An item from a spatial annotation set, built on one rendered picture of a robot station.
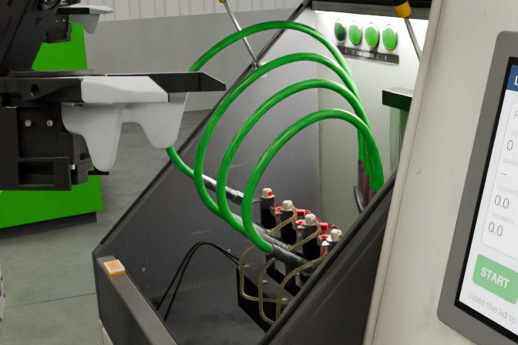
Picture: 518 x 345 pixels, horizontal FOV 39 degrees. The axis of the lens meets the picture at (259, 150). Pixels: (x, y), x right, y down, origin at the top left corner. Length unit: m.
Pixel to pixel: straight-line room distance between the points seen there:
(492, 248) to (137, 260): 0.93
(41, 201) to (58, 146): 4.02
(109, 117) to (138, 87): 0.03
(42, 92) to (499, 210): 0.53
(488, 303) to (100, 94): 0.54
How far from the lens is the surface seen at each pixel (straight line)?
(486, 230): 0.85
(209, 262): 1.66
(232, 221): 1.10
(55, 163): 0.51
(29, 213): 4.54
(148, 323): 1.28
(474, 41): 0.90
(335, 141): 1.63
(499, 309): 0.84
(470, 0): 0.92
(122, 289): 1.41
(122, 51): 7.61
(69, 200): 4.55
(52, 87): 0.47
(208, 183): 1.25
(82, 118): 0.48
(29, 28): 0.54
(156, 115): 0.58
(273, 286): 1.30
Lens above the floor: 1.54
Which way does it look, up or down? 15 degrees down
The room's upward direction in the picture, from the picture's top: 3 degrees counter-clockwise
